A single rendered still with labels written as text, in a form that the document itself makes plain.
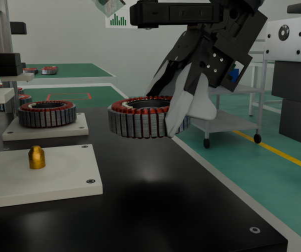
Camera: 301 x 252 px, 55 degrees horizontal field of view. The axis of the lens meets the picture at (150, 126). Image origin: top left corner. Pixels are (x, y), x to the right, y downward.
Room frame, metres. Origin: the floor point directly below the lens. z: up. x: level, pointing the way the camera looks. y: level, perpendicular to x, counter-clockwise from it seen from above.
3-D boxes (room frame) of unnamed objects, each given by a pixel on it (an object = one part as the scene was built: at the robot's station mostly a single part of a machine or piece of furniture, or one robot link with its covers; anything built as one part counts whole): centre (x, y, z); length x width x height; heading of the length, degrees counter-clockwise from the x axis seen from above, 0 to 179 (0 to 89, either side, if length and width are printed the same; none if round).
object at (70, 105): (0.58, 0.21, 0.80); 0.11 x 0.11 x 0.04
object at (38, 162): (0.35, 0.15, 0.80); 0.02 x 0.02 x 0.03
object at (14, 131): (0.58, 0.21, 0.78); 0.15 x 0.15 x 0.01; 15
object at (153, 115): (0.39, 0.00, 0.84); 0.11 x 0.11 x 0.04
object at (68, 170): (0.35, 0.15, 0.78); 0.15 x 0.15 x 0.01; 15
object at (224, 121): (3.12, -0.70, 0.51); 1.01 x 0.60 x 1.01; 15
